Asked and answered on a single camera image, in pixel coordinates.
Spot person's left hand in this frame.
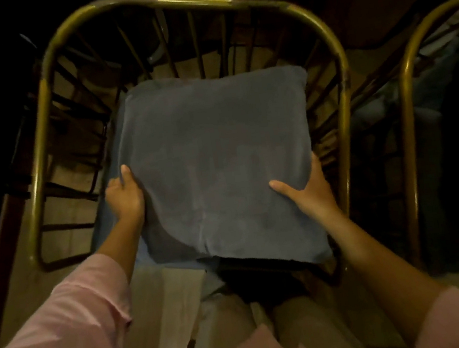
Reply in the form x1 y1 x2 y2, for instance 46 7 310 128
101 162 149 233

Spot person's right hand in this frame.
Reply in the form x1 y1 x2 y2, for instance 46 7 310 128
265 149 340 226

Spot blue-grey square cushion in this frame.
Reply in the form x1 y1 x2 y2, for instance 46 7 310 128
107 56 337 290

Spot person's left forearm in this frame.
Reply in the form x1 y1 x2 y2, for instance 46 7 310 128
0 217 163 348

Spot person's right forearm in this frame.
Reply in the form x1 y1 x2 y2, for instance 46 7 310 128
319 188 459 348

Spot blue seat cushion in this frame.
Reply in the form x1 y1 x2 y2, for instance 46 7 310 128
75 112 223 286

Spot person's beige trousers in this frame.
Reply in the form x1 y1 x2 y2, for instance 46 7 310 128
138 227 407 348

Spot brass metal frame chair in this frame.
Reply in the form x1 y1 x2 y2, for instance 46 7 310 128
0 0 381 330
373 0 459 316

